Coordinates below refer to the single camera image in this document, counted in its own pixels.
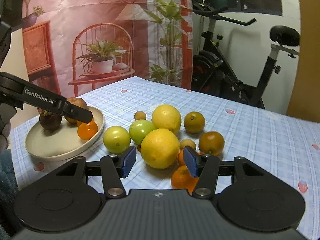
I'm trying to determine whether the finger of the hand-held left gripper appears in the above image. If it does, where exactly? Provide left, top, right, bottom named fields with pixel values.
left=61, top=99, right=94, bottom=124

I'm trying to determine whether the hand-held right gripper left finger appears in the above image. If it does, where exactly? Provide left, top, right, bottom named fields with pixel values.
left=50, top=145, right=137, bottom=198

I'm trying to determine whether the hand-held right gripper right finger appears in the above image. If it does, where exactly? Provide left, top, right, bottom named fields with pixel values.
left=183, top=145, right=272, bottom=198

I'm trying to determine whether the brown kiwi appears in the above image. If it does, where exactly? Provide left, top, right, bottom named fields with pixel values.
left=64, top=97, right=90, bottom=125

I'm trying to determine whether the orange mandarin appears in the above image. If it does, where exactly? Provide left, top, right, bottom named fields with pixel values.
left=77, top=120, right=98, bottom=141
left=171, top=165, right=200, bottom=194
left=177, top=149, right=202, bottom=167

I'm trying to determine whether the yellow-green round fruit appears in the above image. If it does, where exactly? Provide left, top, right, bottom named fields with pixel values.
left=103, top=126, right=131, bottom=154

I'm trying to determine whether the green-orange tangerine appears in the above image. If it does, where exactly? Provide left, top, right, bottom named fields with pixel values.
left=183, top=111, right=206, bottom=134
left=198, top=131, right=225, bottom=156

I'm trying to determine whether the dark purple mangosteen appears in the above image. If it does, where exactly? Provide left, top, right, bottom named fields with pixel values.
left=39, top=110, right=62, bottom=131

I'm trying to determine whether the yellow lemon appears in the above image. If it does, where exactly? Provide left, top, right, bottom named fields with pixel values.
left=151, top=104, right=182, bottom=134
left=140, top=128, right=180, bottom=169

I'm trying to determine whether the bright green round fruit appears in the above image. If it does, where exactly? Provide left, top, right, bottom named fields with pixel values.
left=129, top=119, right=157, bottom=145

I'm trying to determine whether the beige plate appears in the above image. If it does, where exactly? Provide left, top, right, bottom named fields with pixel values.
left=24, top=105, right=105, bottom=161

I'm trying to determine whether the person's left hand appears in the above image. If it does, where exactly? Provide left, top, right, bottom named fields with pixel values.
left=0, top=103, right=17, bottom=152

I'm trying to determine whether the blue checkered tablecloth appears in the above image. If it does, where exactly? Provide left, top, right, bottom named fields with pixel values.
left=10, top=76, right=320, bottom=240

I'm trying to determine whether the teal cloth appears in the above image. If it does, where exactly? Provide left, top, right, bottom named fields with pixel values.
left=0, top=150, right=19, bottom=235

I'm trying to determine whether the black exercise bike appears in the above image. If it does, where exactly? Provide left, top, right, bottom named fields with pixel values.
left=191, top=1, right=300, bottom=109

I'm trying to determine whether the printed pink backdrop cloth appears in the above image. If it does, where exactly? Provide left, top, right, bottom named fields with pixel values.
left=21, top=0, right=194, bottom=105

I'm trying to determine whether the wooden door panel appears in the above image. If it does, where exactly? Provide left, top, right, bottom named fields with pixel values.
left=286, top=0, right=320, bottom=123

